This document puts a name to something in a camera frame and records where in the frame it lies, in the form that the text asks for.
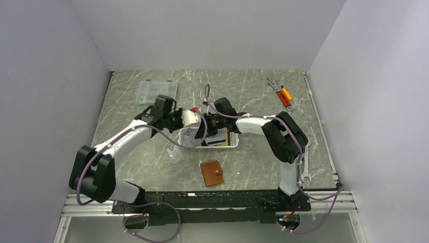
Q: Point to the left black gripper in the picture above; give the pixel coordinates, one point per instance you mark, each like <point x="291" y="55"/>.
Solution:
<point x="178" y="112"/>

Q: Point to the brown leather card holder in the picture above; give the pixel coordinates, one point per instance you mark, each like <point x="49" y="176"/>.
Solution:
<point x="212" y="173"/>

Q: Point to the clear plastic organizer box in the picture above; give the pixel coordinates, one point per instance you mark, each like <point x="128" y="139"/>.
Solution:
<point x="148" y="90"/>

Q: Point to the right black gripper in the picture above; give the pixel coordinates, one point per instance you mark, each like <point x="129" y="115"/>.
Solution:
<point x="210" y="131"/>

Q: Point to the red adjustable wrench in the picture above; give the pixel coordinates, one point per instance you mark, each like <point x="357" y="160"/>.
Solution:
<point x="286" y="103"/>

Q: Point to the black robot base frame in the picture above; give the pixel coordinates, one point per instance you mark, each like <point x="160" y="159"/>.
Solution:
<point x="216" y="206"/>

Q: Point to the yellow handled screwdriver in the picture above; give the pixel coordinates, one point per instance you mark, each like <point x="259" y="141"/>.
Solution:
<point x="286" y="93"/>

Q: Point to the white plastic basket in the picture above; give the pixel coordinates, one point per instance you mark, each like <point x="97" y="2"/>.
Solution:
<point x="187" y="138"/>

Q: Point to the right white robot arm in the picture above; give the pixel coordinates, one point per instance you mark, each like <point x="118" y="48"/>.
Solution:
<point x="285" y="138"/>

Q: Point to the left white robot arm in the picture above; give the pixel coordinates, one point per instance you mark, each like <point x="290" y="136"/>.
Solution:
<point x="94" y="170"/>

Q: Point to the gold credit card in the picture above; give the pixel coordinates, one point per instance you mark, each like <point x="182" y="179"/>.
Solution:
<point x="228" y="139"/>

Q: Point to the clear plastic card sleeve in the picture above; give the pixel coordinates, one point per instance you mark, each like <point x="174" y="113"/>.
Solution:
<point x="175" y="154"/>

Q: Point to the silver open-end wrench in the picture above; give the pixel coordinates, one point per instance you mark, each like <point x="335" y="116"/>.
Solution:
<point x="305" y="176"/>

